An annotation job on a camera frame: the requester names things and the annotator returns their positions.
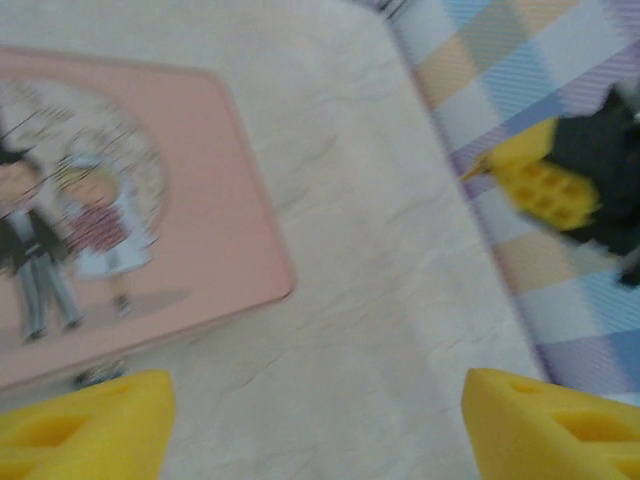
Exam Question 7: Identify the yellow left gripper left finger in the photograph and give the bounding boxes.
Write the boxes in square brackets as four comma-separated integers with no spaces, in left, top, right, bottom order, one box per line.
[0,368,176,480]

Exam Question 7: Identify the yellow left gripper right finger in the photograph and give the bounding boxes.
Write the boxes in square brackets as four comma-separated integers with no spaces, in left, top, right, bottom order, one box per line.
[460,367,640,480]

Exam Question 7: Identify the pink tin box with couple print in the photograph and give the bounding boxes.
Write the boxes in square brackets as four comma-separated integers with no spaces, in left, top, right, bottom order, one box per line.
[0,45,297,394]

